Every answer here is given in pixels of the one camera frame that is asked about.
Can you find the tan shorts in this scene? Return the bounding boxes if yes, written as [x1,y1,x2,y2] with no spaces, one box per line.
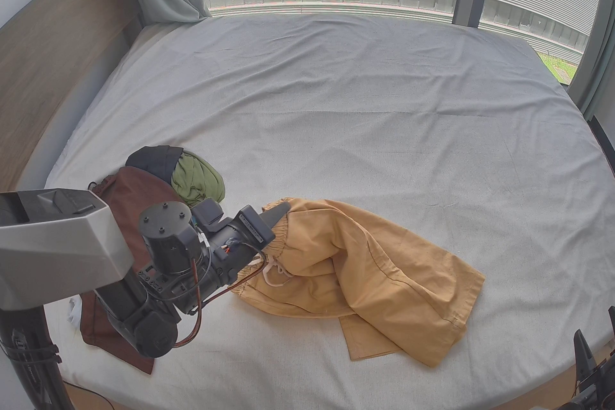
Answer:
[228,198,486,369]

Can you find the black garment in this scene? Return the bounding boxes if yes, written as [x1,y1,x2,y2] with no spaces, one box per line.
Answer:
[126,145,185,188]

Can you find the green garment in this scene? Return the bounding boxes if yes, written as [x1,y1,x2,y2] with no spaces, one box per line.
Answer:
[170,151,226,208]

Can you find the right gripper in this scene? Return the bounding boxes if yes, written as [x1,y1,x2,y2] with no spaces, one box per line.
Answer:
[573,305,615,410]

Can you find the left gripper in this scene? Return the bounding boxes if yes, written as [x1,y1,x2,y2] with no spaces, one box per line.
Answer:
[199,201,292,288]

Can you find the brown shorts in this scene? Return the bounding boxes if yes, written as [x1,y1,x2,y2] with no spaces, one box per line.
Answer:
[77,165,193,375]

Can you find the black cable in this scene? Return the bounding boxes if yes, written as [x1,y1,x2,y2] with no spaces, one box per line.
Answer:
[61,379,116,410]

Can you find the bed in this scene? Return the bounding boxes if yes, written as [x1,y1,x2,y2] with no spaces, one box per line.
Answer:
[0,0,615,410]

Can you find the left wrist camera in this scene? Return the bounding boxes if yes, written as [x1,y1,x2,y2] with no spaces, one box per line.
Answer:
[191,198,226,233]

